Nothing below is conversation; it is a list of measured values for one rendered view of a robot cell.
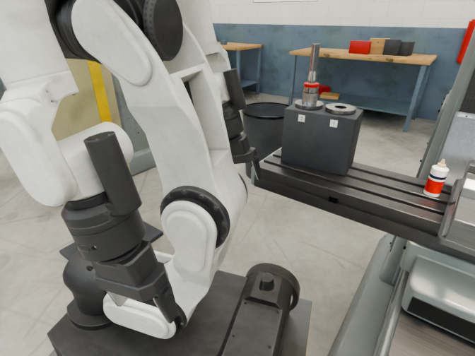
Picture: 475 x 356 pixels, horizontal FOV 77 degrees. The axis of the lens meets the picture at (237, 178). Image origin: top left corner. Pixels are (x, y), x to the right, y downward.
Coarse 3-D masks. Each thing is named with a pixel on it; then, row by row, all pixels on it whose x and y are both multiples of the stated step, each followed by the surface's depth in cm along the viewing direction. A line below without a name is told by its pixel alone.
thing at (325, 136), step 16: (288, 112) 94; (304, 112) 92; (320, 112) 90; (336, 112) 88; (352, 112) 88; (288, 128) 96; (304, 128) 94; (320, 128) 91; (336, 128) 88; (352, 128) 86; (288, 144) 99; (304, 144) 96; (320, 144) 93; (336, 144) 90; (352, 144) 90; (288, 160) 102; (304, 160) 98; (320, 160) 95; (336, 160) 93; (352, 160) 100
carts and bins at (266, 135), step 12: (252, 108) 277; (264, 108) 281; (276, 108) 279; (252, 120) 245; (264, 120) 240; (276, 120) 240; (252, 132) 251; (264, 132) 246; (276, 132) 246; (252, 144) 257; (264, 144) 252; (276, 144) 252; (264, 156) 258
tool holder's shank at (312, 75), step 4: (312, 44) 87; (316, 44) 86; (312, 48) 87; (316, 48) 87; (312, 52) 88; (316, 52) 87; (312, 56) 88; (316, 56) 88; (312, 60) 88; (316, 60) 88; (312, 64) 89; (316, 64) 89; (312, 68) 89; (316, 68) 90; (312, 72) 90; (316, 72) 90; (308, 76) 91; (312, 76) 90; (316, 76) 91; (308, 80) 91; (312, 80) 91; (316, 80) 91
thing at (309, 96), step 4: (304, 88) 93; (308, 88) 91; (312, 88) 91; (316, 88) 91; (304, 92) 93; (308, 92) 92; (312, 92) 92; (316, 92) 92; (304, 96) 94; (308, 96) 92; (312, 96) 92; (316, 96) 93; (304, 100) 94; (308, 100) 93; (312, 100) 93; (316, 100) 94; (308, 104) 94; (312, 104) 94
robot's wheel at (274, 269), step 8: (264, 264) 103; (272, 264) 102; (248, 272) 105; (264, 272) 100; (272, 272) 99; (280, 272) 100; (288, 272) 101; (288, 280) 99; (296, 280) 102; (296, 288) 100; (296, 296) 100; (296, 304) 102
